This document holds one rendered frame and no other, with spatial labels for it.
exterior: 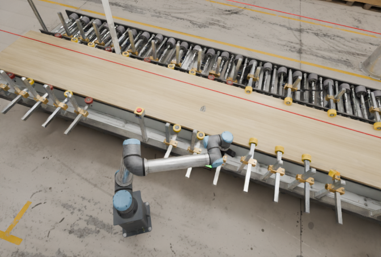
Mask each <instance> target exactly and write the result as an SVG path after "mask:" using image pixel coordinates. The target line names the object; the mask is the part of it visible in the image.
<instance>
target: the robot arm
mask: <svg viewBox="0 0 381 257"><path fill-rule="evenodd" d="M233 138H234V137H233V135H232V133H231V132H228V131H225V132H223V133H222V134H216V135H211V136H205V137H204V148H205V149H206V148H207V151H208V152H207V153H203V154H194V155H184V156H178V157H169V158H159V159H150V160H147V159H145V158H141V144H140V141H139V140H138V139H133V138H131V139H127V140H125V141H124V142H123V151H122V159H121V164H120V169H119V170H117V171H116V172H115V195H114V197H113V205H114V207H115V208H116V210H117V213H118V215H119V216H120V217H122V218H130V217H132V216H133V215H134V214H135V213H136V211H137V209H138V202H137V200H136V199H135V198H134V197H133V188H132V181H133V174H134V175H136V176H146V175H147V174H148V173H152V172H161V171H169V170H177V169H182V168H191V167H200V166H210V165H211V167H213V168H214V167H219V166H221V165H222V164H223V157H224V155H225V153H226V154H228V155H229V156H231V157H235V154H236V153H235V152H234V151H233V150H231V149H229V147H230V145H231V143H232V141H233Z"/></svg>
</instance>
